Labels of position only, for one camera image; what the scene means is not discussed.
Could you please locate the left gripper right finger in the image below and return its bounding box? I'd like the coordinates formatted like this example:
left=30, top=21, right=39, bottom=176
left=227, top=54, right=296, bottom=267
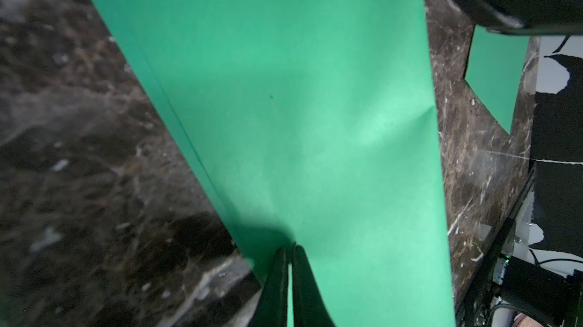
left=291, top=244, right=335, bottom=327

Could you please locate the green rectangular paper sheet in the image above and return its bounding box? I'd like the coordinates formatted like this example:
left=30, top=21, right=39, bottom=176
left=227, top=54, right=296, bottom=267
left=91, top=0, right=455, bottom=326

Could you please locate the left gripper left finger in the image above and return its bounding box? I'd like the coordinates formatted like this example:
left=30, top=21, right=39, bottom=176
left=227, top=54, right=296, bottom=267
left=248, top=247, right=289, bottom=327

